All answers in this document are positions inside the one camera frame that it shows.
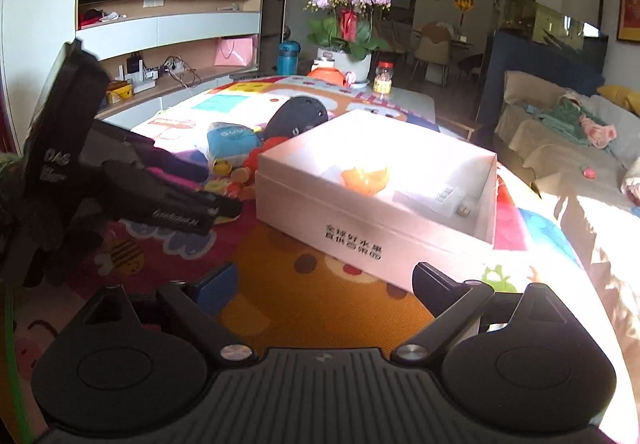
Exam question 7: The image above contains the blue snack packet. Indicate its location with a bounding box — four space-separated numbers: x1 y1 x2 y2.
206 121 262 161

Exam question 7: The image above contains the orange plastic toy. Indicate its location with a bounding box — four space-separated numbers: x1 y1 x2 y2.
341 168 390 196

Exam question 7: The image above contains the black round plush toy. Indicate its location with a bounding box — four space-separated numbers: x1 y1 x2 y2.
262 96 329 140

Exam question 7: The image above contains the white tv cabinet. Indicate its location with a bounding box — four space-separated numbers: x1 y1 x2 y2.
76 6 262 128

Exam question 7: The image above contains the pink cardboard box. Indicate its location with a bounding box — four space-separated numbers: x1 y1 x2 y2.
255 110 497 290

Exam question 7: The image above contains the pink paper bag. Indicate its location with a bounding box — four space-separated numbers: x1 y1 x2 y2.
214 36 255 67

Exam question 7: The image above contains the blue water bottle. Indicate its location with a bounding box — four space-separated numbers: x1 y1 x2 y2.
277 40 300 76

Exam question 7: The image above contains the beige sofa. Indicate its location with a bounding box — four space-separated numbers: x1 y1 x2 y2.
494 71 639 210

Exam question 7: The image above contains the orange round bowl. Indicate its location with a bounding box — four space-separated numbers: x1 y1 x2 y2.
307 66 348 87

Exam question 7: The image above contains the red lid glass jar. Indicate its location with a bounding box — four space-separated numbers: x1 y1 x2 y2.
372 61 394 96

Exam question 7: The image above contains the purple orchid flower pot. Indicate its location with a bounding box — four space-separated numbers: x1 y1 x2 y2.
305 0 392 82

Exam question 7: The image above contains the yellow cushion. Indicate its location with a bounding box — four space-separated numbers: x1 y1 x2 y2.
598 85 640 116

